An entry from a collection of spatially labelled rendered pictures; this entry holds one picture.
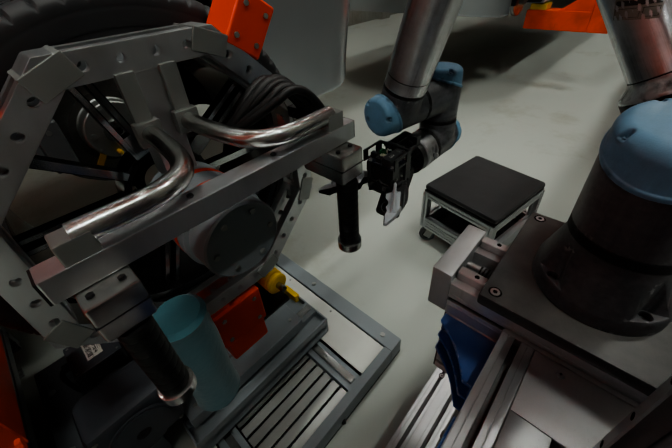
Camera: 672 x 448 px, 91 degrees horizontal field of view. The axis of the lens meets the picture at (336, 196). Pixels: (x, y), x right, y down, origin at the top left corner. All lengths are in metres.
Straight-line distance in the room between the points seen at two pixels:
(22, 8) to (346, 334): 1.16
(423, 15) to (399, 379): 1.12
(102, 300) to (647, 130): 0.53
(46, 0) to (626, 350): 0.81
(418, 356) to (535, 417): 0.86
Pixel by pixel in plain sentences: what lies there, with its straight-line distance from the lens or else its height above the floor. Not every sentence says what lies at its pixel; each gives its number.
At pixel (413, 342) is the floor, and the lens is 1.39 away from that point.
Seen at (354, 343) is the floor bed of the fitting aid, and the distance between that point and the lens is 1.28.
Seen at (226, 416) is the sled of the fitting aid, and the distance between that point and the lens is 1.15.
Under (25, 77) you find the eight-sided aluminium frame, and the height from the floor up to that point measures 1.10.
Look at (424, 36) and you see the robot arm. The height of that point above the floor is 1.09.
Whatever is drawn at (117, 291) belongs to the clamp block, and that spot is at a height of 0.95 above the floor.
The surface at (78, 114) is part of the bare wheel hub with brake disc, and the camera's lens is 1.09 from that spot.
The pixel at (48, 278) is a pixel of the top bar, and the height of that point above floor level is 0.98.
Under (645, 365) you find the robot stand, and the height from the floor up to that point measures 0.82.
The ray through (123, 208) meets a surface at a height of 1.01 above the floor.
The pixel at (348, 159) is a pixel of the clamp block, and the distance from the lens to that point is 0.50.
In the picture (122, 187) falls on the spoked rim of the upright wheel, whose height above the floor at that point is 0.88.
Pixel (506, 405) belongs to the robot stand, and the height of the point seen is 0.73.
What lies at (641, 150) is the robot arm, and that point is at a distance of 0.42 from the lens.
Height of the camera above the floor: 1.19
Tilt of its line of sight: 36 degrees down
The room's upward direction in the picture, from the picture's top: 4 degrees counter-clockwise
